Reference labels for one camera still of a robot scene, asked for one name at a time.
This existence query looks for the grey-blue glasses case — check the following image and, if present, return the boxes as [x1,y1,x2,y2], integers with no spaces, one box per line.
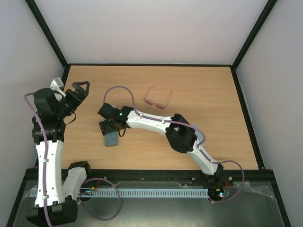
[104,131,118,147]

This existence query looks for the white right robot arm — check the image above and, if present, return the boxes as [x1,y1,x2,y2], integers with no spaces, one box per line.
[98,103,223,185]

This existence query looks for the black frame corner post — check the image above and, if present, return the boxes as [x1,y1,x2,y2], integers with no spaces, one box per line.
[25,0,69,69]
[232,0,278,69]

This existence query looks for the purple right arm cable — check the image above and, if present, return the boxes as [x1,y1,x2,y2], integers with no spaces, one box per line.
[104,86,246,204]

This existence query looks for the black frame corner post right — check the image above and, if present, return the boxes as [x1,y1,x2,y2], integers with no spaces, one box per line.
[232,0,278,69]

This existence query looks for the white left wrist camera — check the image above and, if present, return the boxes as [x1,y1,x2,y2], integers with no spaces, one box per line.
[50,77,66,97]

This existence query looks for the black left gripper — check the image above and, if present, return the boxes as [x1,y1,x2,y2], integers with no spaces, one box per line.
[55,81,90,119]

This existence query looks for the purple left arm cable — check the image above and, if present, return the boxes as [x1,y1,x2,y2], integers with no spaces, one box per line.
[24,92,122,227]

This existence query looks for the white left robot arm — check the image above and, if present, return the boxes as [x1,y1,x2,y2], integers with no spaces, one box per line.
[27,78,91,227]

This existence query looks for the light blue cable duct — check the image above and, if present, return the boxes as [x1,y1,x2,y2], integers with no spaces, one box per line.
[28,187,209,199]

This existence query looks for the pink sunglasses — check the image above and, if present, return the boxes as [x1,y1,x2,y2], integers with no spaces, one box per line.
[143,86,172,110]

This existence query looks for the blue cleaning cloth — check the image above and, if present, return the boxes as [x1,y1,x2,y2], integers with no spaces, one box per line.
[193,124,206,143]

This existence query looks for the black frame corner post left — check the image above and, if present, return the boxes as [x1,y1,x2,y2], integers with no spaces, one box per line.
[25,0,69,69]

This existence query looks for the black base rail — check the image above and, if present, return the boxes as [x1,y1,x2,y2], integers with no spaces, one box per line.
[21,168,277,188]

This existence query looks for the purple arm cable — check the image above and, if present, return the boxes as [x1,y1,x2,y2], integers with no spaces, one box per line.
[104,86,246,204]
[24,92,122,227]

